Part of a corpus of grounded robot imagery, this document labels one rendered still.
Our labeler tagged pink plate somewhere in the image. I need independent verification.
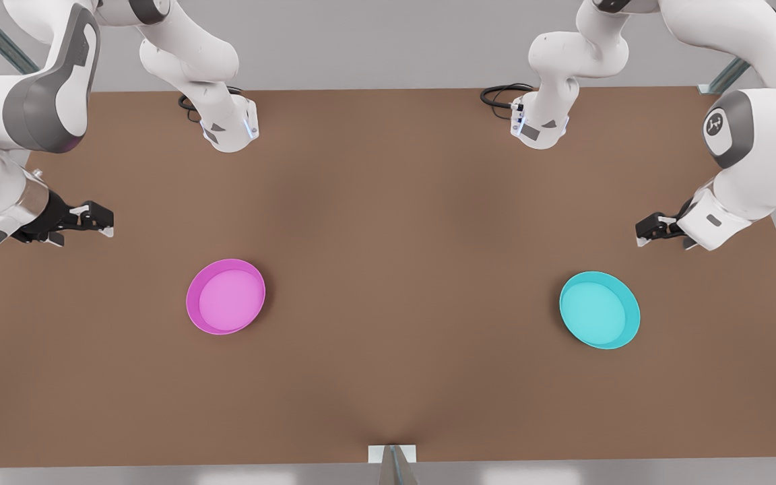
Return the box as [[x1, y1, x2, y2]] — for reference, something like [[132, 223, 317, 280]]
[[186, 259, 267, 335]]

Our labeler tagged black cable loop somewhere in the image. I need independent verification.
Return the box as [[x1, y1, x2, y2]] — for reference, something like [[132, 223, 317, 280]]
[[480, 84, 536, 121], [179, 86, 244, 123]]

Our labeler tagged blue plate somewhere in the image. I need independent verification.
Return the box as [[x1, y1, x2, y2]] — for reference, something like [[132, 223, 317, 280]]
[[559, 271, 641, 350]]

